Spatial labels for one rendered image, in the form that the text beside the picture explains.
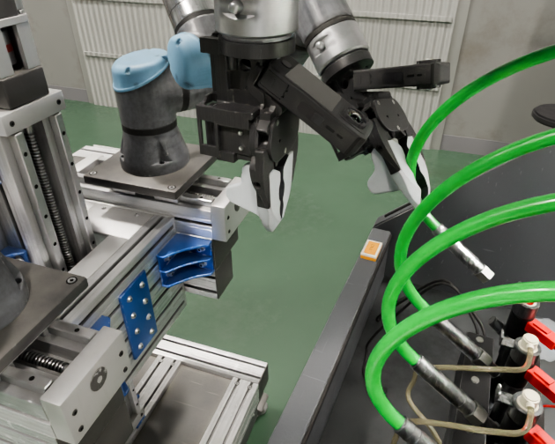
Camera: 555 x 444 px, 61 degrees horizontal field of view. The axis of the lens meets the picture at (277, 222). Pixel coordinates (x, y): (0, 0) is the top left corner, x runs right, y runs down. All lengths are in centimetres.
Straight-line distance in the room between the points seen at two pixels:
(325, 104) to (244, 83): 8
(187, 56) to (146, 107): 34
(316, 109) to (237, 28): 10
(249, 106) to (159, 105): 55
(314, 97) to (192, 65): 26
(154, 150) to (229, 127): 56
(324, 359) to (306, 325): 137
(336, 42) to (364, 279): 43
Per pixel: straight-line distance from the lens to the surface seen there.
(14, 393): 75
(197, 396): 163
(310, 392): 70
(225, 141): 48
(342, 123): 44
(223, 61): 46
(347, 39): 65
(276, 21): 43
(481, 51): 356
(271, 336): 205
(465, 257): 66
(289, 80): 44
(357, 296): 84
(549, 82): 366
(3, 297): 74
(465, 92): 57
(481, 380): 73
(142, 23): 421
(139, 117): 100
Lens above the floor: 151
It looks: 34 degrees down
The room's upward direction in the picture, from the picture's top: straight up
